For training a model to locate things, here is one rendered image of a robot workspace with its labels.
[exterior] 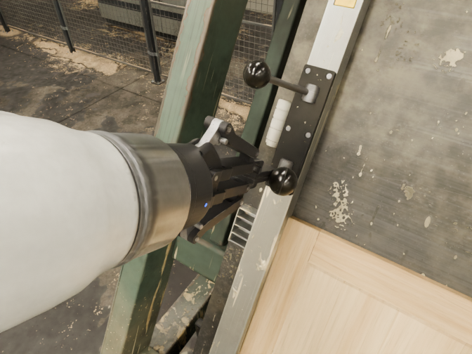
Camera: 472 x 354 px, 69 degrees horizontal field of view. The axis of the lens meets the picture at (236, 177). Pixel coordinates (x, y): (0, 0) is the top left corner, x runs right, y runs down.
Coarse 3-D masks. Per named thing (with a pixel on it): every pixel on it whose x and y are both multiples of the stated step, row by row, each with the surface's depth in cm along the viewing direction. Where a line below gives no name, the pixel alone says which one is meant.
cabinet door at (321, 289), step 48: (288, 240) 59; (336, 240) 55; (288, 288) 60; (336, 288) 56; (384, 288) 52; (432, 288) 49; (288, 336) 61; (336, 336) 57; (384, 336) 53; (432, 336) 50
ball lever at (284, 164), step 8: (280, 160) 55; (288, 160) 54; (280, 168) 44; (288, 168) 44; (272, 176) 44; (280, 176) 43; (288, 176) 43; (296, 176) 44; (272, 184) 44; (280, 184) 43; (288, 184) 43; (296, 184) 44; (280, 192) 44; (288, 192) 44
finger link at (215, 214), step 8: (224, 200) 40; (240, 200) 41; (216, 208) 38; (224, 208) 38; (232, 208) 40; (208, 216) 36; (216, 216) 37; (224, 216) 38; (208, 224) 36; (192, 232) 34; (200, 232) 35; (192, 240) 34
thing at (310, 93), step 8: (248, 64) 45; (256, 64) 45; (264, 64) 45; (248, 72) 45; (256, 72) 44; (264, 72) 45; (248, 80) 45; (256, 80) 45; (264, 80) 45; (272, 80) 47; (280, 80) 48; (256, 88) 46; (288, 88) 49; (296, 88) 50; (304, 88) 51; (312, 88) 51; (304, 96) 52; (312, 96) 51
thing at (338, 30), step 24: (360, 0) 49; (336, 24) 50; (360, 24) 52; (336, 48) 51; (336, 72) 51; (312, 144) 54; (264, 192) 58; (264, 216) 58; (288, 216) 58; (264, 240) 59; (240, 264) 61; (264, 264) 59; (240, 288) 62; (240, 312) 62; (216, 336) 65; (240, 336) 63
